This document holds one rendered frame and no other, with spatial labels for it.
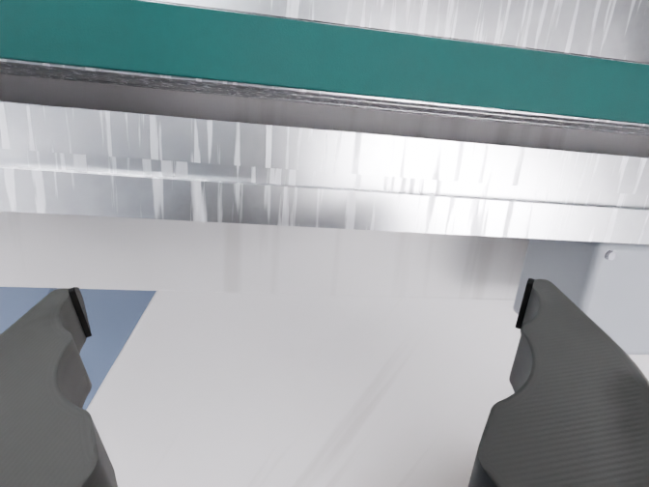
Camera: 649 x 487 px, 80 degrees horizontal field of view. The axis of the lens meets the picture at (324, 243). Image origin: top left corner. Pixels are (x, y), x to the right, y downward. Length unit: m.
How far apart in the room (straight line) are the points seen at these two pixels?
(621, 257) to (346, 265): 0.17
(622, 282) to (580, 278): 0.02
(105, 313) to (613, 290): 1.28
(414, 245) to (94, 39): 0.24
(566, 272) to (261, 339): 0.22
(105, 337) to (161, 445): 1.03
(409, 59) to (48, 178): 0.17
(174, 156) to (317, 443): 0.29
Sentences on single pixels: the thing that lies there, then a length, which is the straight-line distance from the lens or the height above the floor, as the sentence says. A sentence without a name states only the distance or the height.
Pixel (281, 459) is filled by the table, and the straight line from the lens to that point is 0.40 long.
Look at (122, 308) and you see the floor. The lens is 1.34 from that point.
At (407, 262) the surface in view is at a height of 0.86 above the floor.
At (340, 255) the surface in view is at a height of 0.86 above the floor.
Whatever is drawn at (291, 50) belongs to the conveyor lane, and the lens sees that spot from 0.20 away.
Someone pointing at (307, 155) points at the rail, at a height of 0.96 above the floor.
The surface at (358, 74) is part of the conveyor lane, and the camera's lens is 0.20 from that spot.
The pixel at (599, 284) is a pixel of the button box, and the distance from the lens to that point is 0.27.
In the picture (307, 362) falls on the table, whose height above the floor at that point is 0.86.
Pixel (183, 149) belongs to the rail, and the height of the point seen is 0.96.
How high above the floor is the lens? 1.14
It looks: 72 degrees down
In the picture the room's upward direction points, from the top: 157 degrees clockwise
